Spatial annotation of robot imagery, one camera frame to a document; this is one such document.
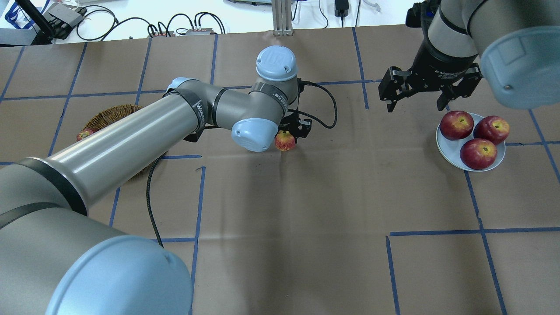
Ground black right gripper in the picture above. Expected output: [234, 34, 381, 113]
[378, 42, 483, 113]

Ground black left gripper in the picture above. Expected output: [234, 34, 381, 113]
[278, 110, 312, 140]

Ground small red yellow apple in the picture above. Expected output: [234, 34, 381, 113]
[274, 131, 296, 151]

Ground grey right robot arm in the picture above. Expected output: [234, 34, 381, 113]
[378, 0, 560, 113]

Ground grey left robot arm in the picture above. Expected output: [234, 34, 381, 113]
[0, 45, 299, 315]

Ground red apple top left plate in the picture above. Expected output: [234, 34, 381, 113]
[439, 110, 475, 141]

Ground red apple plate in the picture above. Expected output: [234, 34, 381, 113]
[439, 110, 475, 141]
[473, 115, 510, 145]
[459, 138, 498, 170]

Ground light blue plate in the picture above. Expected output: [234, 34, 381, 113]
[436, 113, 506, 172]

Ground red apple front plate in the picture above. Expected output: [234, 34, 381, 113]
[459, 138, 498, 170]

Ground red apple right plate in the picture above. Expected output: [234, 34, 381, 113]
[473, 115, 510, 145]

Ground woven wicker basket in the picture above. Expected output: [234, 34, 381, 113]
[82, 104, 167, 181]

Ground red apple in basket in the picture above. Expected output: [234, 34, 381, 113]
[76, 128, 98, 141]

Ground black power adapter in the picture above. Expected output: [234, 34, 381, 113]
[334, 0, 350, 18]

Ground black device on desk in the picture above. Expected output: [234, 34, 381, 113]
[46, 3, 87, 28]

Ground aluminium frame post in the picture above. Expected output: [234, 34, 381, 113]
[271, 0, 294, 36]

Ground black cables on desk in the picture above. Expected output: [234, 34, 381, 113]
[77, 5, 226, 41]

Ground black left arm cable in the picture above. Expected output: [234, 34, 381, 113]
[146, 157, 165, 249]

